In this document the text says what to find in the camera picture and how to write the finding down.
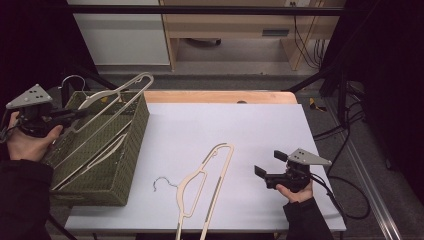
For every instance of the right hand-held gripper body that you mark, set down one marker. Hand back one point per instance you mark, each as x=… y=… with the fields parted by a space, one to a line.
x=293 y=178

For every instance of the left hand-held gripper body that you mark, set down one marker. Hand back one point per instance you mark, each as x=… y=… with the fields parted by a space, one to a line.
x=33 y=113

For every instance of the beige clothes hanger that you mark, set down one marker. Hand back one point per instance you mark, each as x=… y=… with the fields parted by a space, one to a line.
x=95 y=97
x=199 y=171
x=100 y=156

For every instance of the green woven basket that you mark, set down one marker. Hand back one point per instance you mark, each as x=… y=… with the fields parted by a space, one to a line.
x=110 y=180

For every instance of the person's right hand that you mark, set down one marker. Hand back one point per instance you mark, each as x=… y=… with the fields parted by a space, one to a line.
x=298 y=196

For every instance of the person's left hand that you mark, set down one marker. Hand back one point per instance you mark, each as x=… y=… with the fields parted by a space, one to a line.
x=28 y=146

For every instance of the white table sheet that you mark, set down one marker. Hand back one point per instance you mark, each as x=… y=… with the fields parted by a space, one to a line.
x=260 y=133

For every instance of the black stand strut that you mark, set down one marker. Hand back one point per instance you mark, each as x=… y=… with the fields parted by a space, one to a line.
x=90 y=78
x=328 y=78

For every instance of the yellow black tape piece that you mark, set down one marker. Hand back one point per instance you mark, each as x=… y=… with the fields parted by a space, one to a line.
x=315 y=106

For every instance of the white cabinet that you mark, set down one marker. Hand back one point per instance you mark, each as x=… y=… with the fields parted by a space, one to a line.
x=123 y=36

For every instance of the wooden desk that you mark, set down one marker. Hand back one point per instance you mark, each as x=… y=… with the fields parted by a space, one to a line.
x=226 y=23

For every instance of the aluminium rail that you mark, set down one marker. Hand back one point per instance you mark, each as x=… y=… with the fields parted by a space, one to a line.
x=373 y=186

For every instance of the black horizontal frame bar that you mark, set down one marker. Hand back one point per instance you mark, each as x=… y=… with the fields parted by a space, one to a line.
x=200 y=10

